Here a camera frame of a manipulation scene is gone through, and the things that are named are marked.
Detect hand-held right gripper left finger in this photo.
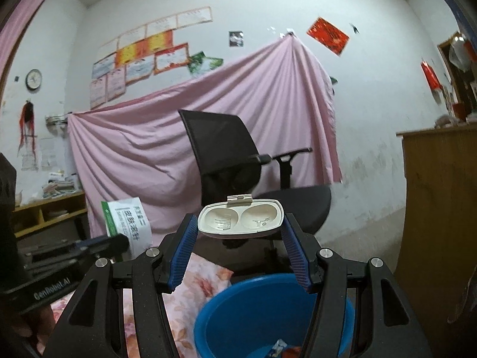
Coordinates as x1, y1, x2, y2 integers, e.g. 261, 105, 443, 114
44, 213, 199, 358

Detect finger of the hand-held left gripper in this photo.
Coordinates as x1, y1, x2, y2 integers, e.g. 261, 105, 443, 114
75, 233, 130, 260

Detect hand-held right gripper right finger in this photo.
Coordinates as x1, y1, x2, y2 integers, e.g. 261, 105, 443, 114
281, 212, 433, 358

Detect white green packet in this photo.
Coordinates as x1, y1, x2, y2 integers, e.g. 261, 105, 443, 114
100, 197, 153, 258

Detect white plastic case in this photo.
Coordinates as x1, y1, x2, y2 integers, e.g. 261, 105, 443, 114
197, 193, 286, 238

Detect blue plastic bucket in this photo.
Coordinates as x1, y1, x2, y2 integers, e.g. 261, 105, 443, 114
194, 273, 356, 358

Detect blue white wrapper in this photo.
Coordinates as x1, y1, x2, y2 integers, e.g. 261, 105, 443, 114
269, 339, 289, 358

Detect person's left hand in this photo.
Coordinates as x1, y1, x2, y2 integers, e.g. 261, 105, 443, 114
7, 300, 56, 351

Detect floral blanket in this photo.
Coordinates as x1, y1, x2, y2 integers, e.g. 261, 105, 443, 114
37, 251, 235, 358

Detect wooden shelf desk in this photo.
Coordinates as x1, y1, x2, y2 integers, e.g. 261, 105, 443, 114
11, 189, 90, 254

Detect stack of books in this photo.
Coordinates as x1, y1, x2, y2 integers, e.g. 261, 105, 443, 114
41, 172, 80, 198

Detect pink hanging sheet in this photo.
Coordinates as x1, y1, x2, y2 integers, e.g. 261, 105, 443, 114
67, 36, 343, 239

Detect black office chair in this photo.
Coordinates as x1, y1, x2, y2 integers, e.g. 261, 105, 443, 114
178, 109, 332, 250

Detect red tassel ornament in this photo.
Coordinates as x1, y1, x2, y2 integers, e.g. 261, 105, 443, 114
18, 99, 38, 153

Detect wooden cabinet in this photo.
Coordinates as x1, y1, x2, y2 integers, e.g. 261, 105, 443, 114
395, 121, 477, 325

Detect green landscape photo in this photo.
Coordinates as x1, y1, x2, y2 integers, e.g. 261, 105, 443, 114
187, 51, 207, 77
201, 56, 224, 72

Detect red diamond paper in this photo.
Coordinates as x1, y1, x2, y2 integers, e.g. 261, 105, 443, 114
306, 17, 350, 57

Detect red hanging decoration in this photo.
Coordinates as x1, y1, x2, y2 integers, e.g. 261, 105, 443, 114
421, 60, 442, 90

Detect pink curtain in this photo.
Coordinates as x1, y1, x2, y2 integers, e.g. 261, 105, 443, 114
0, 0, 56, 83

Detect white plastic bag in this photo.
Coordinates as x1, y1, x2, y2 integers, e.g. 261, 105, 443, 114
448, 39, 477, 71

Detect wall calendar papers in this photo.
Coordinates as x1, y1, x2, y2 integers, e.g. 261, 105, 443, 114
20, 138, 55, 172

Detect round wall clock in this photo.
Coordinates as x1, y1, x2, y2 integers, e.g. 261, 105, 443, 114
25, 69, 43, 91

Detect group of wall certificates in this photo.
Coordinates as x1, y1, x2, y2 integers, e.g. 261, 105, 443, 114
89, 6, 214, 110

